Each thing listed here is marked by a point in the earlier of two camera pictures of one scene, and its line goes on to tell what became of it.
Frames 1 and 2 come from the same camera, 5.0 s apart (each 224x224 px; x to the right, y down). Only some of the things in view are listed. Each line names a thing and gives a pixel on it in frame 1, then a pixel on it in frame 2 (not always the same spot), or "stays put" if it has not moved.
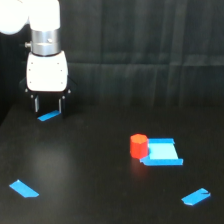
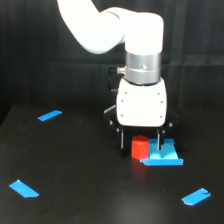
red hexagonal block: [139, 146] stays put
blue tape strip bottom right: [196, 196] stays put
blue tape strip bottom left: [24, 190] stays put
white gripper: [48, 75] -> [141, 105]
